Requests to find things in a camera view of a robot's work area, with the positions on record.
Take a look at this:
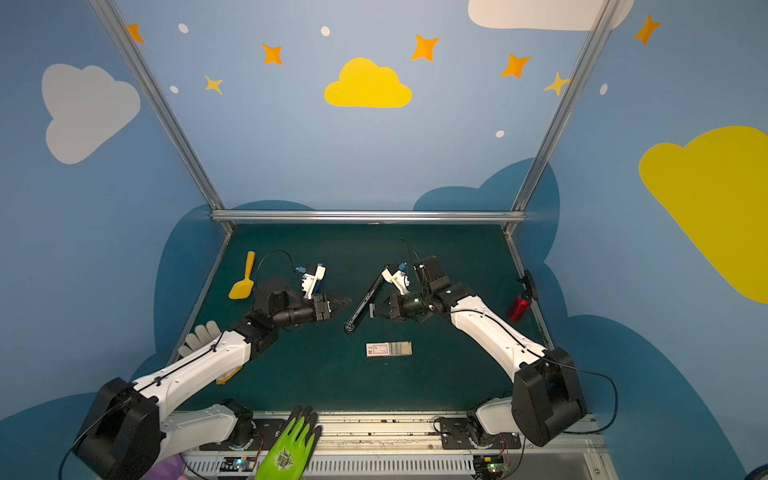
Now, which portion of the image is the green black work glove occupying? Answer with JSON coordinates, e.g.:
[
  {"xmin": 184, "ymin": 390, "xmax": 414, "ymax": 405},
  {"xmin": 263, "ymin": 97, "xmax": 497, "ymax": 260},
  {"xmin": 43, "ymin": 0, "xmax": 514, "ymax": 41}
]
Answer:
[{"xmin": 254, "ymin": 406, "xmax": 322, "ymax": 480}]

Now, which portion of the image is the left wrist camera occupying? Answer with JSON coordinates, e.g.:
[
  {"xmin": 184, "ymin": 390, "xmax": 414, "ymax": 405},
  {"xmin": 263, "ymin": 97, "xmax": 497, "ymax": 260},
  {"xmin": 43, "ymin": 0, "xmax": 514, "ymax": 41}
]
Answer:
[{"xmin": 297, "ymin": 264, "xmax": 326, "ymax": 300}]

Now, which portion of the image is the white cotton glove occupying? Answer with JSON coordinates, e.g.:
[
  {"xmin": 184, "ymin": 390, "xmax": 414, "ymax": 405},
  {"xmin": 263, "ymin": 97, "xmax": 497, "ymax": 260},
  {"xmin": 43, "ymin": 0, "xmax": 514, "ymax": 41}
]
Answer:
[{"xmin": 178, "ymin": 320, "xmax": 222, "ymax": 358}]

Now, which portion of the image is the aluminium frame back bar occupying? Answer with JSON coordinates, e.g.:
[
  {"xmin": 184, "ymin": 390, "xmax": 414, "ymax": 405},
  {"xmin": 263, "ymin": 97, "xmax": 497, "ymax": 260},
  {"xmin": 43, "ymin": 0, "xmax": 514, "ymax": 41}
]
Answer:
[{"xmin": 211, "ymin": 210, "xmax": 525, "ymax": 223}]

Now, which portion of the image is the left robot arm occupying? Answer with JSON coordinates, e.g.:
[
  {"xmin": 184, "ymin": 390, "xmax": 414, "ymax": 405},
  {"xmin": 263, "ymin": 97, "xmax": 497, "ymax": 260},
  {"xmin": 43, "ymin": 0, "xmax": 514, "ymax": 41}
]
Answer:
[{"xmin": 70, "ymin": 277, "xmax": 350, "ymax": 479}]

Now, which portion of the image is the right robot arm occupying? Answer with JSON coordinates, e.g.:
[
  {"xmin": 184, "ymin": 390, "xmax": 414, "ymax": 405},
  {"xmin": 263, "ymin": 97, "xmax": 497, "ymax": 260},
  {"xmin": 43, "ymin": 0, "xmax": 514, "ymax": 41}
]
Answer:
[{"xmin": 380, "ymin": 256, "xmax": 587, "ymax": 447}]

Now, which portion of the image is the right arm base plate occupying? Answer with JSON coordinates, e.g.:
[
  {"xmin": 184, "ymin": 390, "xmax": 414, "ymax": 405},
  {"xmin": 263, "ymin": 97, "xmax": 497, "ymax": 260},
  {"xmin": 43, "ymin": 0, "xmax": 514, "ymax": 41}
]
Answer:
[{"xmin": 432, "ymin": 417, "xmax": 522, "ymax": 451}]

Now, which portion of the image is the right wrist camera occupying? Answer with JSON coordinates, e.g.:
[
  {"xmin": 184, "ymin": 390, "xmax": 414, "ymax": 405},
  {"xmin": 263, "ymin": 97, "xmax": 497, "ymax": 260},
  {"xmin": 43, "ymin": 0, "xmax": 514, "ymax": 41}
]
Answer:
[{"xmin": 381, "ymin": 263, "xmax": 410, "ymax": 295}]

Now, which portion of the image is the red black clamp tool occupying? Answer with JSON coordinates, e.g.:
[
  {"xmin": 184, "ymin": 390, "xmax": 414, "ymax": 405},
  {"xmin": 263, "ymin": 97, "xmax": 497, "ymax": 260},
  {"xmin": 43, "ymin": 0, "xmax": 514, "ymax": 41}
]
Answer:
[{"xmin": 507, "ymin": 270, "xmax": 538, "ymax": 322}]

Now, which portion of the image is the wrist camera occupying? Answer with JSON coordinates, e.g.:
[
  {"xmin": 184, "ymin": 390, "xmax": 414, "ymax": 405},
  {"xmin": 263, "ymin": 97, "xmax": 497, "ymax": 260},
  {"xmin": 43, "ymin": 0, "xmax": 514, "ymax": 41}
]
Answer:
[
  {"xmin": 381, "ymin": 263, "xmax": 410, "ymax": 295},
  {"xmin": 297, "ymin": 264, "xmax": 326, "ymax": 300}
]

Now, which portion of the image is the yellow toy shovel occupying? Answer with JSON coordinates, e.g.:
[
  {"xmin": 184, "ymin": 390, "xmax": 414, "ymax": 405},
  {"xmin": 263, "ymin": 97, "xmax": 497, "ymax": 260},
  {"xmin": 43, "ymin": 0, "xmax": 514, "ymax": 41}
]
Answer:
[{"xmin": 228, "ymin": 251, "xmax": 256, "ymax": 300}]

